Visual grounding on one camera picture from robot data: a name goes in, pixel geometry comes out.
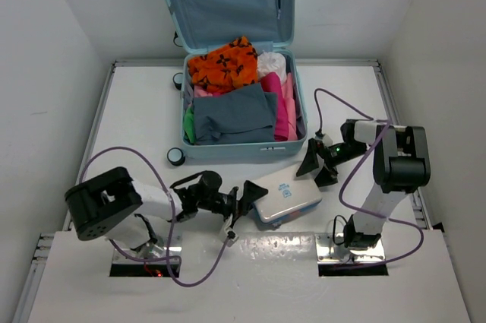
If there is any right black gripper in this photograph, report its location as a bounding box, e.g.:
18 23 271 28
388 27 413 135
295 140 366 191

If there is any suitcase wheel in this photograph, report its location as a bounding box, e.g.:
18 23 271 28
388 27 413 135
166 147 185 166
172 72 184 90

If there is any rear suitcase wheel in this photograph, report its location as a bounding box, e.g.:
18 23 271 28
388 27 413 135
172 72 184 90

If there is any front suitcase wheel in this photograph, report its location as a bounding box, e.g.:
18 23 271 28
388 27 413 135
166 147 185 166

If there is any white plastic bag bundle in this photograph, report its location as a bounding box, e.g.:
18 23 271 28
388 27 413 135
257 52 287 84

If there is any orange patterned fleece cloth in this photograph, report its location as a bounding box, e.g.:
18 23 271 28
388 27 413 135
188 36 258 94

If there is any white first aid case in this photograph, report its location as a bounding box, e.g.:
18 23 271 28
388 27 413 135
252 165 322 227

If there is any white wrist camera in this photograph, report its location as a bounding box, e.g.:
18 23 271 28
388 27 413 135
219 215 239 247
314 130 327 141

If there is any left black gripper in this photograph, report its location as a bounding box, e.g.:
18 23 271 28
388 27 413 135
197 179 267 226

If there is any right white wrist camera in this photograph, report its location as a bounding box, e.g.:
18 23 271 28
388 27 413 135
314 130 327 141

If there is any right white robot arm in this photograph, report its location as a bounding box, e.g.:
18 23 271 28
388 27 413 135
296 119 431 249

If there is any green towel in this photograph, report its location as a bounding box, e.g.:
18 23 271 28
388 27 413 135
182 106 196 144

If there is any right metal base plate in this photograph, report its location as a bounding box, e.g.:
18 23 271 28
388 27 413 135
314 233 386 266

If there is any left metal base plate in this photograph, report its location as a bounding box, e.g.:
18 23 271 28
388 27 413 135
112 234 182 265

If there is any pink sweatshirt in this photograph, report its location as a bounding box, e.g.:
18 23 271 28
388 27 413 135
190 74 298 141

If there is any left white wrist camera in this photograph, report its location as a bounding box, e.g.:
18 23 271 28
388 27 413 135
219 215 239 247

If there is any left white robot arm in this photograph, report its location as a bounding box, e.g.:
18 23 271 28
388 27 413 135
65 166 269 249

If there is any grey-blue garment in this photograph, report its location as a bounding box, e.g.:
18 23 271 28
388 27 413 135
193 84 278 145

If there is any light blue hardshell suitcase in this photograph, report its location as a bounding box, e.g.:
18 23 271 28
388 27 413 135
166 0 308 159

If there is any metal base plate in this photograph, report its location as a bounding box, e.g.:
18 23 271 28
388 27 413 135
314 233 386 266
112 234 182 265

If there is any magenta cloth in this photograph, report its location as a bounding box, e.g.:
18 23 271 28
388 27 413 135
260 72 289 141

